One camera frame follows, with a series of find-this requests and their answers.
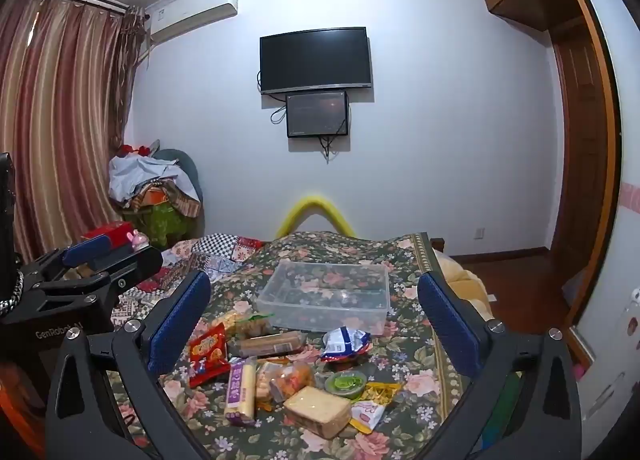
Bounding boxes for sliced bread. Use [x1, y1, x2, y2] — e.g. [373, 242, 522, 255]
[283, 385, 354, 440]

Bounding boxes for patchwork quilt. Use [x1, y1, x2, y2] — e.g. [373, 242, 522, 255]
[112, 232, 267, 331]

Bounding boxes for green jelly cup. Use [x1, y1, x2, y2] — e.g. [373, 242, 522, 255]
[324, 370, 369, 401]

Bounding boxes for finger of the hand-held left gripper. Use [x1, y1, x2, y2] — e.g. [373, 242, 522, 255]
[20, 234, 115, 285]
[30, 246, 164, 313]

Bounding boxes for teal chair back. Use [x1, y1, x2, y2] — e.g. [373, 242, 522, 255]
[154, 148, 205, 203]

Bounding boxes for small black monitor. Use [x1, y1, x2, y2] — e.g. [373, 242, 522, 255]
[285, 90, 350, 139]

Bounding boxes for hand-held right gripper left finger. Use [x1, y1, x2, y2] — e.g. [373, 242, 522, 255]
[46, 270, 213, 460]

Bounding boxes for wooden door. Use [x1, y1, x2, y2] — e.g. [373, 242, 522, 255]
[546, 0, 622, 328]

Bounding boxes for clear plastic container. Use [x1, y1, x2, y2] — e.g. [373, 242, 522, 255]
[256, 259, 391, 335]

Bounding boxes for yellow foam tube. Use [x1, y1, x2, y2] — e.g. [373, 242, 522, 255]
[274, 196, 357, 241]

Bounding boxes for white air conditioner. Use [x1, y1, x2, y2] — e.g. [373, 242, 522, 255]
[147, 0, 240, 46]

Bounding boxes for yellow snack packet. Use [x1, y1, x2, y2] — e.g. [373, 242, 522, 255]
[359, 381, 404, 405]

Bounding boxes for white and pink snack packet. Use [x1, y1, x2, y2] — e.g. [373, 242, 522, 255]
[349, 400, 387, 436]

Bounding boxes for striped curtain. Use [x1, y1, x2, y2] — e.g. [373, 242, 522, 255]
[0, 0, 147, 265]

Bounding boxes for pile of clothes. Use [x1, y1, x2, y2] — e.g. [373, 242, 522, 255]
[107, 141, 204, 249]

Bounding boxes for red box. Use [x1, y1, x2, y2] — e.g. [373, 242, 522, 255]
[80, 221, 137, 247]

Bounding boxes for red snack packet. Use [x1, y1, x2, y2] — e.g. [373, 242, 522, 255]
[189, 322, 232, 389]

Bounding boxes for blue and white snack packet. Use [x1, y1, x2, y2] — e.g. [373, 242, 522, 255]
[320, 326, 374, 364]

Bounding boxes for green top snack bag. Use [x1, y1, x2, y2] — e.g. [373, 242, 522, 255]
[212, 309, 253, 338]

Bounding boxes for long brown bread packet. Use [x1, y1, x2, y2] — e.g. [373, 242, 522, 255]
[227, 331, 309, 359]

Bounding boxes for black cables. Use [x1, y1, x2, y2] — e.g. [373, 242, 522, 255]
[269, 104, 351, 161]

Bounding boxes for orange biscuit packet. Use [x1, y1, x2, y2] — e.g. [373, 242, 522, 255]
[257, 360, 317, 404]

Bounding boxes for purple and white biscuit packet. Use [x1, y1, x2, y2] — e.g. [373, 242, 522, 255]
[224, 356, 259, 428]

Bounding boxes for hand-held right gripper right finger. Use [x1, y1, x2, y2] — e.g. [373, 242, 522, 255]
[416, 271, 584, 460]

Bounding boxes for black wall television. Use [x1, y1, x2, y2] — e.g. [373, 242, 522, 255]
[258, 26, 373, 96]

